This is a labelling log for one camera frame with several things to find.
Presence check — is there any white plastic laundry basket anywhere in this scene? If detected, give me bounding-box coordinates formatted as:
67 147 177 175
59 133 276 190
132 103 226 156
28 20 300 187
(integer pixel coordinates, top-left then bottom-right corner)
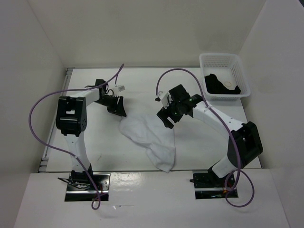
199 53 251 101

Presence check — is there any white skirt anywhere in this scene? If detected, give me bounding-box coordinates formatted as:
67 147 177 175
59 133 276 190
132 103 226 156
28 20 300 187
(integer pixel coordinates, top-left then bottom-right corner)
118 113 176 173

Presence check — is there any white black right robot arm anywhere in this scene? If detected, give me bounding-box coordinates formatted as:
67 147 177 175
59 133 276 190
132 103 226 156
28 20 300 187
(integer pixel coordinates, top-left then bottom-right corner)
155 85 263 187

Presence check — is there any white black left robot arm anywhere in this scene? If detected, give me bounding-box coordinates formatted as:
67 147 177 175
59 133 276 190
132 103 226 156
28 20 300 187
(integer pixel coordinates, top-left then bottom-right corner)
56 79 127 190

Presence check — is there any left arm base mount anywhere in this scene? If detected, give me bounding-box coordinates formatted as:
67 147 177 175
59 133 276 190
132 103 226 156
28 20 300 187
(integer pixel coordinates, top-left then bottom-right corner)
58 172 111 202

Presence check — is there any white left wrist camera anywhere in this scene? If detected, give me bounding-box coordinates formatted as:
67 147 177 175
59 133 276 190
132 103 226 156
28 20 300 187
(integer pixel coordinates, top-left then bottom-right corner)
112 85 125 96

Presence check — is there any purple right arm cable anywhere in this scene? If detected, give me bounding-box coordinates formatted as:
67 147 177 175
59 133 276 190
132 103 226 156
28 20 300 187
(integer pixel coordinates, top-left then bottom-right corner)
155 68 255 208

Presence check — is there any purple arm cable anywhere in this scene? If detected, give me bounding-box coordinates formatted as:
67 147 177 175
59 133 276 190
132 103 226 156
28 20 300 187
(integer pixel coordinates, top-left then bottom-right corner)
28 63 125 211
155 68 255 208

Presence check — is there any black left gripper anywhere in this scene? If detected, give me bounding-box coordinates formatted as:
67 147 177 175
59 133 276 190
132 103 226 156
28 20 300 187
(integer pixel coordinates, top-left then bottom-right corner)
95 95 126 117

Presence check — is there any black skirt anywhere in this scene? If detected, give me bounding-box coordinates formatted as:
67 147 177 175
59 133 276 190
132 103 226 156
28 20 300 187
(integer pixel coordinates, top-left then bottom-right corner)
204 74 241 95

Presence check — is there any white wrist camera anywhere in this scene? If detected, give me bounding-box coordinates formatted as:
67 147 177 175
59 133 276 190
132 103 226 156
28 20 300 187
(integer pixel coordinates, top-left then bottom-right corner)
112 85 125 96
155 91 172 108

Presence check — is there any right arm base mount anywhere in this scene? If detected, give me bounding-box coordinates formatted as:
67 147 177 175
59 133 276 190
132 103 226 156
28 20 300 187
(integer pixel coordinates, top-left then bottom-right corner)
190 171 228 200

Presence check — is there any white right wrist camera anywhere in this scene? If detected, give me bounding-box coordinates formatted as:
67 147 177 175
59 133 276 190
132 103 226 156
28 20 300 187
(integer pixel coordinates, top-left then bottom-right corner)
155 91 172 108

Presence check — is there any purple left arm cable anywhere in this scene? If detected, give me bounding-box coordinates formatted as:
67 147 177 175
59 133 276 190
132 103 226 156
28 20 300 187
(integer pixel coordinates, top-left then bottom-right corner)
28 63 125 211

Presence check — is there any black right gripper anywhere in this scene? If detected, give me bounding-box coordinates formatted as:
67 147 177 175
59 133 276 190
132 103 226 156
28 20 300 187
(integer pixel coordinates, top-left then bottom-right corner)
157 97 184 129

